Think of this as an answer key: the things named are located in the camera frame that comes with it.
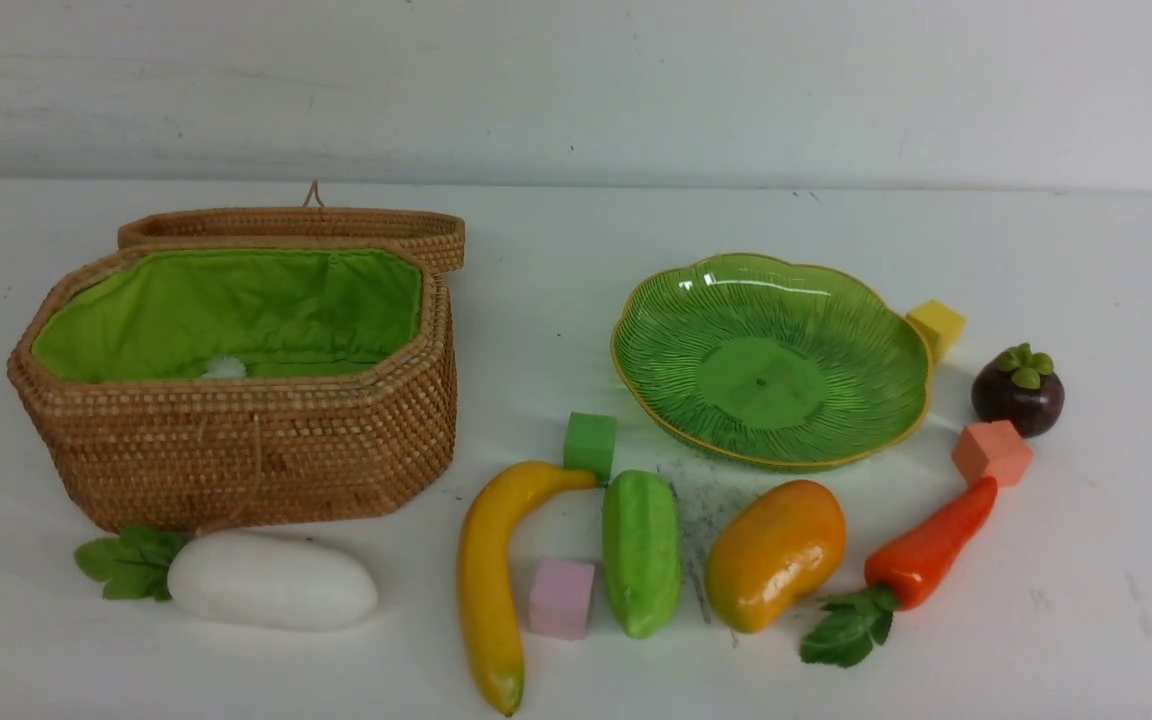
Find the dark purple plastic mangosteen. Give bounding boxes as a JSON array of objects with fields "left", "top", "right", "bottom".
[{"left": 970, "top": 342, "right": 1064, "bottom": 439}]

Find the yellow foam cube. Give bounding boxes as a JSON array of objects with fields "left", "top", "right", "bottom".
[{"left": 905, "top": 300, "right": 967, "bottom": 363}]

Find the green glass leaf plate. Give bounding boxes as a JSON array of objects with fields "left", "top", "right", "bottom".
[{"left": 611, "top": 252, "right": 934, "bottom": 473}]

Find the woven wicker basket green lining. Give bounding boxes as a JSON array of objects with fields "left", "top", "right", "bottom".
[{"left": 6, "top": 195, "right": 467, "bottom": 532}]

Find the yellow plastic banana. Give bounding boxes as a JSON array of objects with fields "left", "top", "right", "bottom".
[{"left": 454, "top": 461, "right": 600, "bottom": 717}]

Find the orange foam cube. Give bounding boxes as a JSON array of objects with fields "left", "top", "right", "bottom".
[{"left": 952, "top": 420, "right": 1034, "bottom": 487}]

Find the orange yellow plastic mango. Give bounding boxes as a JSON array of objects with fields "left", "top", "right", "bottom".
[{"left": 704, "top": 480, "right": 847, "bottom": 634}]

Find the green plastic cucumber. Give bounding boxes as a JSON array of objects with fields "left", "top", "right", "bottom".
[{"left": 602, "top": 470, "right": 682, "bottom": 639}]

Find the green foam cube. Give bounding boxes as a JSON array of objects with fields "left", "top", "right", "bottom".
[{"left": 562, "top": 414, "right": 617, "bottom": 486}]

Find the orange plastic carrot with leaves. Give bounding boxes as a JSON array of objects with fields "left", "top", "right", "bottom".
[{"left": 797, "top": 477, "right": 1000, "bottom": 667}]

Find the pink foam cube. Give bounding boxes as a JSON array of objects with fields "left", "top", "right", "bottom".
[{"left": 526, "top": 558, "right": 596, "bottom": 641}]

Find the white radish with leaves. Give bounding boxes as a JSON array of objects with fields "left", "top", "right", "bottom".
[{"left": 73, "top": 525, "right": 379, "bottom": 632}]

